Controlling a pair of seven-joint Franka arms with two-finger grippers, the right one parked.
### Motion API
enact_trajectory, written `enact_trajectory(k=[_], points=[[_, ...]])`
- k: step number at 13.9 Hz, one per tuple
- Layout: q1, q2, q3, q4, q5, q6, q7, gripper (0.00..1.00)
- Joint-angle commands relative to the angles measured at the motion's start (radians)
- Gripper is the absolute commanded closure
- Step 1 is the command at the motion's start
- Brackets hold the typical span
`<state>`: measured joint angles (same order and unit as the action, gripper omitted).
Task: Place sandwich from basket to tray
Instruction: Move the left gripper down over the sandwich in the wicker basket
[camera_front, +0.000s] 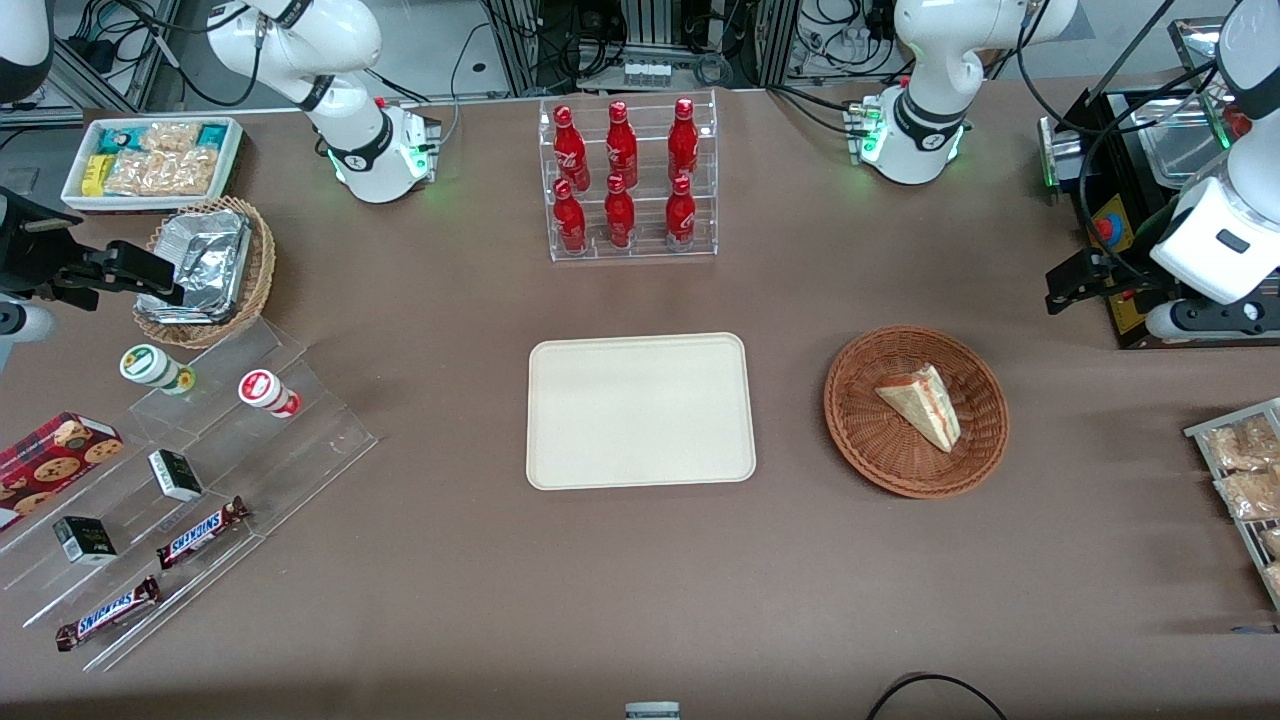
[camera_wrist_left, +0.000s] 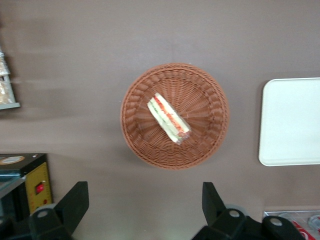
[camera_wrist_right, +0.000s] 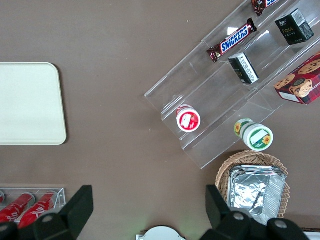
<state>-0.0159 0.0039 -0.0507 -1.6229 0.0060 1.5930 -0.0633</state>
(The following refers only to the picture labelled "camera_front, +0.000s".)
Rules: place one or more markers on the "clear acrylic stepped stand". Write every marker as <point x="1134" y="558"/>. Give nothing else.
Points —
<point x="320" y="440"/>

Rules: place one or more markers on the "white rectangular snack tray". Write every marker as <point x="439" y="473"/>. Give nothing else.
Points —
<point x="72" y="200"/>

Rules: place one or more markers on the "Snickers chocolate bar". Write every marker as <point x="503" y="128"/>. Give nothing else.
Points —
<point x="108" y="612"/>
<point x="200" y="533"/>

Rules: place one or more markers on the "oval light wicker basket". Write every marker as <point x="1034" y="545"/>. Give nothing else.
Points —
<point x="262" y="260"/>

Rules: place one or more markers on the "teal snack packet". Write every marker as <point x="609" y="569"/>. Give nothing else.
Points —
<point x="212" y="136"/>
<point x="118" y="139"/>

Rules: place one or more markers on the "clear acrylic bottle rack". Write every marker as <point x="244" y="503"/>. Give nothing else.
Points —
<point x="646" y="251"/>

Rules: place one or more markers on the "triangular sandwich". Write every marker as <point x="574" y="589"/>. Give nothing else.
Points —
<point x="925" y="405"/>

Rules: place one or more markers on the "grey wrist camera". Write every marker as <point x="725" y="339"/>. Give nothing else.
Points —
<point x="25" y="330"/>
<point x="1165" y="320"/>

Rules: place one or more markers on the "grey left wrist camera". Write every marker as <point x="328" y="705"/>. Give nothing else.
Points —
<point x="1165" y="320"/>

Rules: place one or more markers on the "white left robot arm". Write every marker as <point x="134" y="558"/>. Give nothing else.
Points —
<point x="930" y="60"/>

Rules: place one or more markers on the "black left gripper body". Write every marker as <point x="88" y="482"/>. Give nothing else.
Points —
<point x="1128" y="278"/>

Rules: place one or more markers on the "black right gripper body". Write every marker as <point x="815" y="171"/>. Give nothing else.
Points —
<point x="30" y="257"/>

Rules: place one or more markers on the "small black box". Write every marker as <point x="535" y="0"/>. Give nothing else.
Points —
<point x="85" y="540"/>
<point x="176" y="475"/>

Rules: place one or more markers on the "green lid white bottle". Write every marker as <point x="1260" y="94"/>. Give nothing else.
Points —
<point x="150" y="366"/>

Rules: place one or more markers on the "black glass food warmer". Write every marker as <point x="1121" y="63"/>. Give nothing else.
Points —
<point x="1110" y="135"/>

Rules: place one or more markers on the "red cola bottle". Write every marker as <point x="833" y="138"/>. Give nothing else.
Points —
<point x="570" y="225"/>
<point x="683" y="145"/>
<point x="680" y="215"/>
<point x="621" y="150"/>
<point x="570" y="150"/>
<point x="619" y="215"/>

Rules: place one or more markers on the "yellow snack packet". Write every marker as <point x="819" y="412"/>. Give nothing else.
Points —
<point x="95" y="176"/>

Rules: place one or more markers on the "red lid white bottle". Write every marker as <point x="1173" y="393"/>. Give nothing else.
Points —
<point x="265" y="390"/>

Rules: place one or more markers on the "round brown wicker basket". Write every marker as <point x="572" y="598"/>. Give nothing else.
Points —
<point x="870" y="425"/>

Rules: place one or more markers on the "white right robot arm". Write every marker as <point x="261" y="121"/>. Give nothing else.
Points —
<point x="350" y="150"/>

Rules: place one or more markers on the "beige plastic tray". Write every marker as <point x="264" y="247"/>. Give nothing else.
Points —
<point x="640" y="410"/>

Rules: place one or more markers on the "small grey device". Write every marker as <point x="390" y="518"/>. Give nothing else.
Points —
<point x="652" y="712"/>

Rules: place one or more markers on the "clear bag of fried snacks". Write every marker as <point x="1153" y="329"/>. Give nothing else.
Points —
<point x="1240" y="445"/>
<point x="1272" y="542"/>
<point x="1250" y="495"/>
<point x="1274" y="578"/>

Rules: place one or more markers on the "black power adapter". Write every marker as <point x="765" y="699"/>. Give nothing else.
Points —
<point x="88" y="50"/>

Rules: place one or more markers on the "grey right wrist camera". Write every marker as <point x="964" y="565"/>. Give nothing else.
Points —
<point x="25" y="330"/>

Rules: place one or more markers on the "clear cracker bag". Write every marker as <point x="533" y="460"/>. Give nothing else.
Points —
<point x="165" y="173"/>
<point x="170" y="137"/>

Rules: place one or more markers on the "red cookie box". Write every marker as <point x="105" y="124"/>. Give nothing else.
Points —
<point x="50" y="465"/>

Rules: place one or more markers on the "crumpled foil container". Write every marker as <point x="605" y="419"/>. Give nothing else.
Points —
<point x="205" y="260"/>

